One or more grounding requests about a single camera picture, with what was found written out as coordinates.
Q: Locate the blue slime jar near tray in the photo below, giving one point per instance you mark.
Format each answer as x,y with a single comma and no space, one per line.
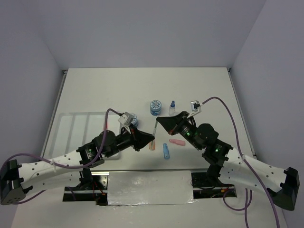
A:
134,120

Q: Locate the green pen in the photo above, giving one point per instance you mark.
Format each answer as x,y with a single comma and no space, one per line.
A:
155,128

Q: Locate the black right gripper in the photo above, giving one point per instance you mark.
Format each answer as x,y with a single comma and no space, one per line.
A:
170,123

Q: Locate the orange translucent case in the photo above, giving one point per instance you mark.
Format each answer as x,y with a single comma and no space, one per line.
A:
152,145

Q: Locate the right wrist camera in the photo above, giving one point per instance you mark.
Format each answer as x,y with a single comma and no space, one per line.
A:
195,108

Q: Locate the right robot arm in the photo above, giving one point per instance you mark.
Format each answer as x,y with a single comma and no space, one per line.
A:
229,167

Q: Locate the small clear spray bottle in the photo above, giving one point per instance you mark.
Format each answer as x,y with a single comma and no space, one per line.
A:
172,108

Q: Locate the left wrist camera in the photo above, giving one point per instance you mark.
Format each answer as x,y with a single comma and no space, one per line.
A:
125,119

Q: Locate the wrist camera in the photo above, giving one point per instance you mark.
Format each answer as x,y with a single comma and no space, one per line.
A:
125,119
195,108

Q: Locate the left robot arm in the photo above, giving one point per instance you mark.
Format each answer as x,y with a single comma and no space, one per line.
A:
17,180

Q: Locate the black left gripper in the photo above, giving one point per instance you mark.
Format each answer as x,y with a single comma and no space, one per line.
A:
138,138

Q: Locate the blue slime jar far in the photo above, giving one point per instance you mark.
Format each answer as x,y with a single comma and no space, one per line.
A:
155,107

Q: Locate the pink translucent case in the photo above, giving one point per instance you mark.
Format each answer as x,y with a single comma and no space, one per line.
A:
177,142

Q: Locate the blue translucent case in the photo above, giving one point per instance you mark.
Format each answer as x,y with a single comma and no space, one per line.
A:
166,151

